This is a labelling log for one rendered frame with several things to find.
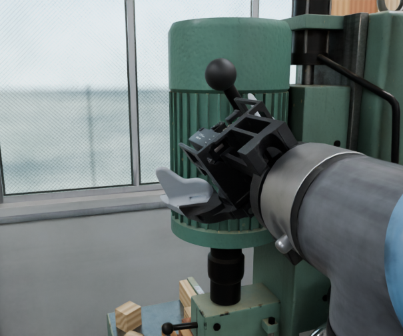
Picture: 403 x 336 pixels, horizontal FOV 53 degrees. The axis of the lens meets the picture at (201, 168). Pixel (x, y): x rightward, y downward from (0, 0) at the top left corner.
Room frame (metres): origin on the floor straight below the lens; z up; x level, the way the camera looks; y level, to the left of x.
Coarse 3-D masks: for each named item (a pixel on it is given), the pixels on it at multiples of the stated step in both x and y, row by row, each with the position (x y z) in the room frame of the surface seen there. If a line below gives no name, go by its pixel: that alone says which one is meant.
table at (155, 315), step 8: (160, 304) 0.88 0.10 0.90; (168, 304) 0.88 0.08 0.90; (176, 304) 0.88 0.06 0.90; (144, 312) 0.84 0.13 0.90; (152, 312) 0.84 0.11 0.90; (160, 312) 0.84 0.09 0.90; (168, 312) 0.84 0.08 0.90; (176, 312) 0.84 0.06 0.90; (112, 320) 0.81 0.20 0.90; (144, 320) 0.81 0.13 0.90; (152, 320) 0.81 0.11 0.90; (160, 320) 0.81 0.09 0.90; (168, 320) 0.81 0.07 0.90; (176, 320) 0.81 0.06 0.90; (112, 328) 0.78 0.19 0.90; (136, 328) 0.78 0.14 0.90; (144, 328) 0.78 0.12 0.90; (152, 328) 0.78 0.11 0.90; (160, 328) 0.78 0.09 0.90
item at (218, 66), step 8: (208, 64) 0.45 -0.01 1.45; (216, 64) 0.44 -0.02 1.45; (224, 64) 0.44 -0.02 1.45; (232, 64) 0.45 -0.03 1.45; (208, 72) 0.45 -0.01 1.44; (216, 72) 0.44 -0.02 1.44; (224, 72) 0.44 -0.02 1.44; (232, 72) 0.44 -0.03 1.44; (208, 80) 0.45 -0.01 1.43; (216, 80) 0.44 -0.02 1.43; (224, 80) 0.44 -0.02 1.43; (232, 80) 0.45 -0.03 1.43; (216, 88) 0.45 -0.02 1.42; (224, 88) 0.45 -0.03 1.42; (232, 88) 0.45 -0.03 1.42; (232, 96) 0.46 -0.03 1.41; (240, 96) 0.46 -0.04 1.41; (232, 104) 0.46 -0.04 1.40; (328, 296) 0.54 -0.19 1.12; (328, 304) 0.54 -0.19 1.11
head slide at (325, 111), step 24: (312, 72) 0.65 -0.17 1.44; (288, 96) 0.61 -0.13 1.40; (312, 96) 0.58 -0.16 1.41; (336, 96) 0.59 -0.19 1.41; (288, 120) 0.61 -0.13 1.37; (312, 120) 0.58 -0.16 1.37; (336, 120) 0.60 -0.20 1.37; (336, 144) 0.59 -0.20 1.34; (264, 264) 0.66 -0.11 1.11; (288, 264) 0.59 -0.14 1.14; (288, 288) 0.59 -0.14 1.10; (312, 288) 0.59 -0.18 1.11; (288, 312) 0.59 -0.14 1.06; (312, 312) 0.59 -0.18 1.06
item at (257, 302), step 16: (256, 288) 0.65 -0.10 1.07; (192, 304) 0.62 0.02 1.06; (208, 304) 0.60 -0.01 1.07; (240, 304) 0.60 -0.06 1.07; (256, 304) 0.60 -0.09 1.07; (272, 304) 0.60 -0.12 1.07; (192, 320) 0.62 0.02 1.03; (208, 320) 0.57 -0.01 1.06; (224, 320) 0.57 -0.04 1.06; (240, 320) 0.58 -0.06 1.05; (256, 320) 0.59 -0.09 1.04
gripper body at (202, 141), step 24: (240, 120) 0.33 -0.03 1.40; (264, 120) 0.30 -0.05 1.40; (192, 144) 0.37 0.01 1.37; (216, 144) 0.32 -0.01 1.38; (240, 144) 0.33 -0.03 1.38; (264, 144) 0.28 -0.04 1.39; (288, 144) 0.28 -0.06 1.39; (216, 168) 0.32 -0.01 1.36; (240, 168) 0.30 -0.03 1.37; (264, 168) 0.27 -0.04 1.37; (240, 192) 0.33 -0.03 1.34; (240, 216) 0.34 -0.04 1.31
